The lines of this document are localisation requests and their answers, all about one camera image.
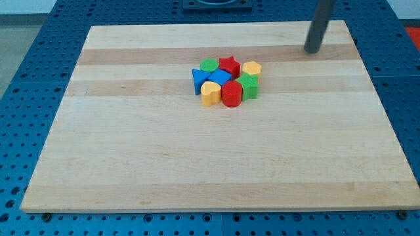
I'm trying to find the grey cylindrical robot arm rod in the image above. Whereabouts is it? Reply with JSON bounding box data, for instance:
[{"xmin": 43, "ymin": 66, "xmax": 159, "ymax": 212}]
[{"xmin": 304, "ymin": 0, "xmax": 336, "ymax": 54}]

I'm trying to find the yellow hexagon block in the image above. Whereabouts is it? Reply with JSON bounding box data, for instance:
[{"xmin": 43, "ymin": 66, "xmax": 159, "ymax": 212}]
[{"xmin": 242, "ymin": 61, "xmax": 263, "ymax": 83}]

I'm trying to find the yellow heart block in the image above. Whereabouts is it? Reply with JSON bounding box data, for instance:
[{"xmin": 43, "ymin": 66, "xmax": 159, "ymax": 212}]
[{"xmin": 201, "ymin": 81, "xmax": 221, "ymax": 107}]

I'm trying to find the red cylinder block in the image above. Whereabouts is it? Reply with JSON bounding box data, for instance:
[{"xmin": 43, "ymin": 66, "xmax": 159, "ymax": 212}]
[{"xmin": 221, "ymin": 81, "xmax": 243, "ymax": 108}]

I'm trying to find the blue triangle block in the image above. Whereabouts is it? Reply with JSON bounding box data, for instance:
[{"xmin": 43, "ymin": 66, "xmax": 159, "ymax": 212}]
[{"xmin": 192, "ymin": 69, "xmax": 211, "ymax": 95}]

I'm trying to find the blue cube block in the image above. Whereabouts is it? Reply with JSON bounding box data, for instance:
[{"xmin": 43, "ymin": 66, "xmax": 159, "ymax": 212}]
[{"xmin": 208, "ymin": 69, "xmax": 232, "ymax": 86}]

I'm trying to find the green star block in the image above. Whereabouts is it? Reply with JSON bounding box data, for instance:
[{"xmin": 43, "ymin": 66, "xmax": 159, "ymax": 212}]
[{"xmin": 236, "ymin": 73, "xmax": 259, "ymax": 101}]

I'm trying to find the green cylinder block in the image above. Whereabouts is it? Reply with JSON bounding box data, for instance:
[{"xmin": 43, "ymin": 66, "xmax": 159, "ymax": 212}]
[{"xmin": 199, "ymin": 58, "xmax": 219, "ymax": 73}]

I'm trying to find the red star block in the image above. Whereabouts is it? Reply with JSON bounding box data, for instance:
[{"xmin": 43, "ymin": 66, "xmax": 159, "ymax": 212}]
[{"xmin": 219, "ymin": 56, "xmax": 241, "ymax": 80}]

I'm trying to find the light wooden board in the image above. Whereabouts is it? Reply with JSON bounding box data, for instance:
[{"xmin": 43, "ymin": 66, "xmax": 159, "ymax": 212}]
[{"xmin": 20, "ymin": 20, "xmax": 419, "ymax": 213}]

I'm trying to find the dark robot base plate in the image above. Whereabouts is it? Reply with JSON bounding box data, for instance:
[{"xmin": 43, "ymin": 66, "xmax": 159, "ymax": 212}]
[{"xmin": 181, "ymin": 0, "xmax": 253, "ymax": 11}]

